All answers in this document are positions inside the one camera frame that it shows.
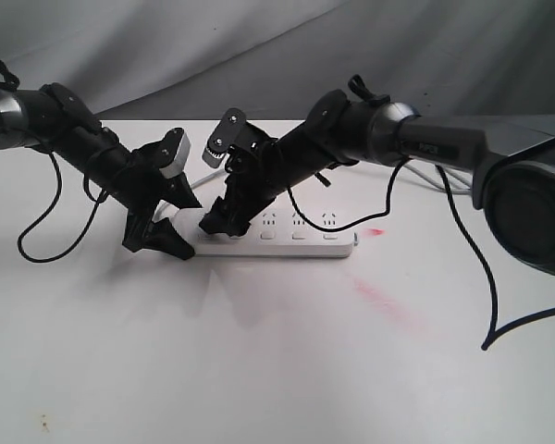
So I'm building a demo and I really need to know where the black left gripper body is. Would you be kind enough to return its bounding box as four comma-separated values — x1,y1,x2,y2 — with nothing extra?
105,142,167,253

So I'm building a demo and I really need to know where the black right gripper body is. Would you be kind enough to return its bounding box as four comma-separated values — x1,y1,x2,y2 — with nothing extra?
221,123,290,217

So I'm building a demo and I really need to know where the white five-outlet power strip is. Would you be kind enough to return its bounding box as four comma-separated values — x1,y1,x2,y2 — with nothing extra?
171,207,359,259

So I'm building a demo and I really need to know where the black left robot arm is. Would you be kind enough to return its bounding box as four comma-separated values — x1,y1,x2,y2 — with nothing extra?
0,59,201,260

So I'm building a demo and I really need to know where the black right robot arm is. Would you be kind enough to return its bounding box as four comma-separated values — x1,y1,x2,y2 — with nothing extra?
201,76,555,276

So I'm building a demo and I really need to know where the grey backdrop cloth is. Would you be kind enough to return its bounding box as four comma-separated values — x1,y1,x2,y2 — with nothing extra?
0,1,555,119

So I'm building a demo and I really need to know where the grey power cable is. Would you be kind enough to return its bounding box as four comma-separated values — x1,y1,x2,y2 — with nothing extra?
159,156,477,228

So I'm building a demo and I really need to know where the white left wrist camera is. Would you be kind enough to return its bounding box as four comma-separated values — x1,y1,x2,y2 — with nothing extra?
156,128,191,179

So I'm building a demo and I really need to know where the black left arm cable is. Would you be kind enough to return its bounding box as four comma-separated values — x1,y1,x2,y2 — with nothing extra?
17,150,110,264

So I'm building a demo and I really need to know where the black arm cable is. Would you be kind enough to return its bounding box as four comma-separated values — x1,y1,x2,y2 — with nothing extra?
17,150,110,264
286,156,555,352

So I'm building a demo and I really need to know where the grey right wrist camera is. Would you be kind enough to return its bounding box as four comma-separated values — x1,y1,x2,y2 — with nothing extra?
202,107,247,168

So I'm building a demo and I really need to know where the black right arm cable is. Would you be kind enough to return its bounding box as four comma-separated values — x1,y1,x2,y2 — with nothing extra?
286,156,555,352

